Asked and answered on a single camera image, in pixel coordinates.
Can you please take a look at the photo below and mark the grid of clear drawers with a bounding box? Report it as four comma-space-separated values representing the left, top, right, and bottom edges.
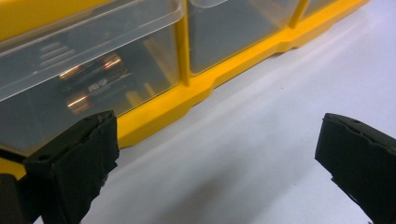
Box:
187, 0, 341, 77

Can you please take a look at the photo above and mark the yellow organizer cabinet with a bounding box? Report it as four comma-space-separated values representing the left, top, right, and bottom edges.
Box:
0, 0, 372, 182

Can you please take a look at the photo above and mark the clear plastic drawer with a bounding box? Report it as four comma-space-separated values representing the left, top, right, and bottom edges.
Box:
0, 0, 185, 157

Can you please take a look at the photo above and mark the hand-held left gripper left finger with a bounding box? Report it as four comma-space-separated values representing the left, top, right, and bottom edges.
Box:
22, 110, 120, 224

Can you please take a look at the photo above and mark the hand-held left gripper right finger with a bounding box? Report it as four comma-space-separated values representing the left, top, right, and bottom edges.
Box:
314, 112, 396, 224

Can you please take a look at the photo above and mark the black copper-top battery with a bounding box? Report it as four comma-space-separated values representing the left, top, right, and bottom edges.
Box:
57, 54, 110, 80
64, 55, 125, 91
64, 76, 138, 116

